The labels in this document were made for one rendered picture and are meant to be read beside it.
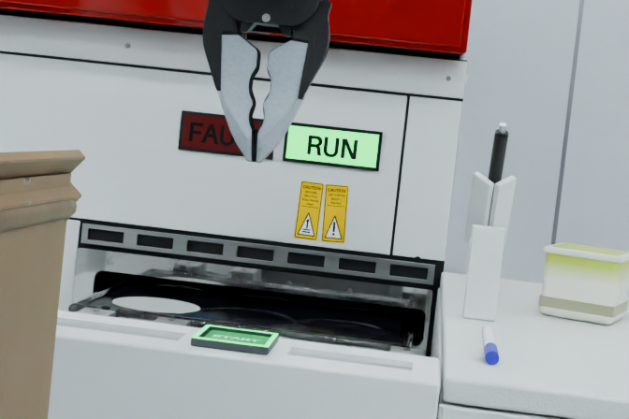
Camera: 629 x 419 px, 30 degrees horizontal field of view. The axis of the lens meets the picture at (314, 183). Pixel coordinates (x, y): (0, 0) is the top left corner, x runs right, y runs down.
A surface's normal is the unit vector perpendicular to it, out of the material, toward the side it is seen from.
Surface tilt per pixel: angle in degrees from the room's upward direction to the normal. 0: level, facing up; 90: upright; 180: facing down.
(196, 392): 90
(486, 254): 90
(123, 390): 90
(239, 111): 90
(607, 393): 0
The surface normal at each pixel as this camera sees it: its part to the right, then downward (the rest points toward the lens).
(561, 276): -0.43, 0.00
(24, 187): 0.99, 0.11
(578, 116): -0.11, 0.04
